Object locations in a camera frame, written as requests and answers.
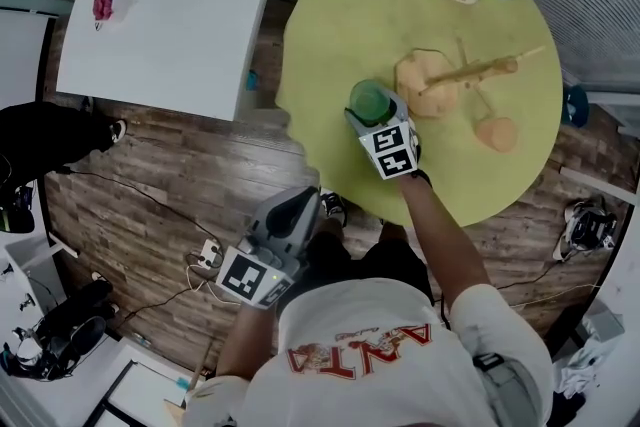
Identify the person's right forearm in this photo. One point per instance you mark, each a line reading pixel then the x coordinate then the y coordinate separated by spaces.
pixel 440 240

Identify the black equipment pile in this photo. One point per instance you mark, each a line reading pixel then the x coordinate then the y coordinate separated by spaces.
pixel 75 330

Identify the person's left shoe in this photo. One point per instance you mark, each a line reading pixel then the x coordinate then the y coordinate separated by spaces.
pixel 332 207

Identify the person's left forearm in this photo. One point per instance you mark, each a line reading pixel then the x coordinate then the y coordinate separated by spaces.
pixel 245 340

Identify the person's white printed shirt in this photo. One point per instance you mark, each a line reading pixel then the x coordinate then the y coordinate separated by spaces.
pixel 370 395

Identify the wooden cup tree stand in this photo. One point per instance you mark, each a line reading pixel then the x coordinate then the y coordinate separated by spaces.
pixel 430 85

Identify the yellow-green round tablecloth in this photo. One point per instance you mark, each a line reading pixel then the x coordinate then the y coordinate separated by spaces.
pixel 370 15

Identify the light crumpled cloth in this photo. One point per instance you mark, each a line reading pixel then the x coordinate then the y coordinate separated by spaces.
pixel 580 365

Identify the black office chair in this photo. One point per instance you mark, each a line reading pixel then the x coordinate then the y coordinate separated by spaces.
pixel 15 215

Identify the white workbench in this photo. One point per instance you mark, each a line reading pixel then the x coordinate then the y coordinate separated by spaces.
pixel 30 265

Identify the black and white headset rig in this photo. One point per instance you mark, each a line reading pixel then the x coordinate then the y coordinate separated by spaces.
pixel 585 227

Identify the teal floor item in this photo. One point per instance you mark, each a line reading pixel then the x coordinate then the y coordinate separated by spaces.
pixel 252 80

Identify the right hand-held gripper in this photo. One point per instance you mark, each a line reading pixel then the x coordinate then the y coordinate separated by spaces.
pixel 392 155

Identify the large white table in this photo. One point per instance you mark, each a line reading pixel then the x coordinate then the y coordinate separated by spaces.
pixel 170 40

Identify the person's right leg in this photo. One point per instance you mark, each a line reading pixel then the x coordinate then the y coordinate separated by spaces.
pixel 395 231

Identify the wooden stick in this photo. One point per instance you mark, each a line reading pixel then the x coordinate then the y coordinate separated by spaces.
pixel 202 362

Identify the person's leg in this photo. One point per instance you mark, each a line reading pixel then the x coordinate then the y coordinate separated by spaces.
pixel 395 231
pixel 334 227

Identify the person's left leg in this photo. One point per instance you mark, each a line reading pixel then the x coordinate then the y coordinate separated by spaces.
pixel 334 227

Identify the dark teal trash bin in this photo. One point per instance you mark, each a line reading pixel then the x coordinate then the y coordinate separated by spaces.
pixel 575 107

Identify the orange glass cup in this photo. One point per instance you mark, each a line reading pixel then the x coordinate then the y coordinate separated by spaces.
pixel 495 134

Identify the green glass cup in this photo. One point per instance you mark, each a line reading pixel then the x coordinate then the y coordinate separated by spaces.
pixel 370 102

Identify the white power strip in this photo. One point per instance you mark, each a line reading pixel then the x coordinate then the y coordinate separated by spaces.
pixel 211 255

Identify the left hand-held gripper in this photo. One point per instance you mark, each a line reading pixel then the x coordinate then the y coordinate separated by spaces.
pixel 245 277

